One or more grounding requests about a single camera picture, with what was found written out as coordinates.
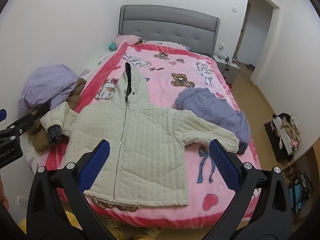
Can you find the purple knit sweater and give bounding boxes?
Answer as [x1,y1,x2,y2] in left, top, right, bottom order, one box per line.
[174,87,251,143]

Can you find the white wall outlet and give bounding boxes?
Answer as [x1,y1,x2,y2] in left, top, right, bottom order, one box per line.
[17,195,28,209]

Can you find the cream quilted hooded jacket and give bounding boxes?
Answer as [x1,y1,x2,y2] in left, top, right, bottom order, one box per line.
[40,61,248,208]

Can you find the blue bag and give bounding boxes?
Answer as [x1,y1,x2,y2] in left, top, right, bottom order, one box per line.
[287,171,314,214]

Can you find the lavender puffer jacket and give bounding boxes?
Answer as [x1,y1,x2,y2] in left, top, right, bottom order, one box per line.
[19,64,79,113]

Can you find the pink pillow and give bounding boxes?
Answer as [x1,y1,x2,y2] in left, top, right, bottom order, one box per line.
[114,34,143,45]

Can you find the grey upholstered headboard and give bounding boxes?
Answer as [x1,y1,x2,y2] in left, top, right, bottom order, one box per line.
[117,5,220,58]

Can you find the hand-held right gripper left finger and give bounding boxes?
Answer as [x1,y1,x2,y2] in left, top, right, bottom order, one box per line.
[26,139,118,240]

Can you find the grey nightstand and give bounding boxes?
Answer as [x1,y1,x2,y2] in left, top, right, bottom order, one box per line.
[212,55,240,84]

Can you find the brown fleece jacket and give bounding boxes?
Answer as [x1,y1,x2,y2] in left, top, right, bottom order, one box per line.
[26,77,87,153]

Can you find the black open suitcase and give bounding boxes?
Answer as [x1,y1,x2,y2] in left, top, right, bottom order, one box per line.
[265,113,301,163]

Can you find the person's left forearm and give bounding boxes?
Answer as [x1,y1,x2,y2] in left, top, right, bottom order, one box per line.
[0,175,10,210]

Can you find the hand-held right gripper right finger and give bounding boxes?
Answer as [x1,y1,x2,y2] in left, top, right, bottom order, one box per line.
[202,139,294,240]

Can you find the pink bear printed blanket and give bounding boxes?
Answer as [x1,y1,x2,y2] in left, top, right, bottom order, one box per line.
[45,41,262,228]

